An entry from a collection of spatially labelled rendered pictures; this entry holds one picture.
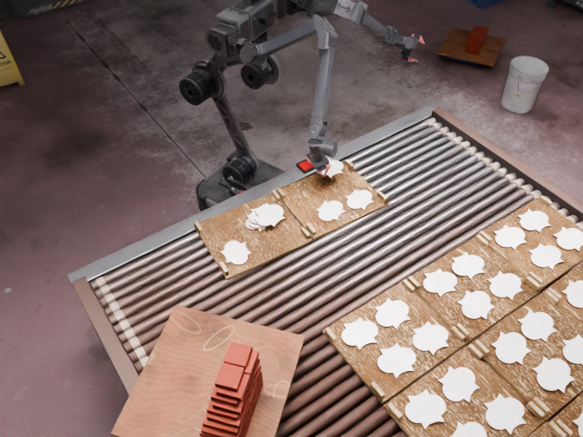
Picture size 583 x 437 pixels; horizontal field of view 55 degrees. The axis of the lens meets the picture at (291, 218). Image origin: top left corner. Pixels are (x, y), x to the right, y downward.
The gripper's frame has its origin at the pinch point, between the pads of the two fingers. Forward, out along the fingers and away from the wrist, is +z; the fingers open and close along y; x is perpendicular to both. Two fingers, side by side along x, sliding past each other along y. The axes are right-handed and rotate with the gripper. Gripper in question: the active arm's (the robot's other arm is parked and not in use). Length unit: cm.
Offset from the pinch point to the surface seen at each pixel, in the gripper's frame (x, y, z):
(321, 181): 0.0, 2.0, 9.7
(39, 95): 119, 301, 86
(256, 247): 44.8, -19.3, -0.2
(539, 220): -68, -69, 22
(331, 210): 5.9, -17.4, 7.2
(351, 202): -4.5, -17.8, 9.4
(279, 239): 34.1, -20.4, 2.1
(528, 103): -219, 70, 143
